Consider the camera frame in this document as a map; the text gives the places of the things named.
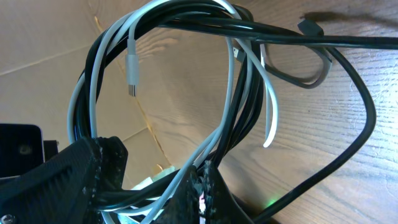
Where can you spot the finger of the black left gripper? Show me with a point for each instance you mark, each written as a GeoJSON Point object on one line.
{"type": "Point", "coordinates": [62, 190]}

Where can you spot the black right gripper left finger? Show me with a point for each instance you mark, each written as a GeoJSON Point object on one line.
{"type": "Point", "coordinates": [184, 206]}

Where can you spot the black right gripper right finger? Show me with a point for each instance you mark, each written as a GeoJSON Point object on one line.
{"type": "Point", "coordinates": [220, 205]}

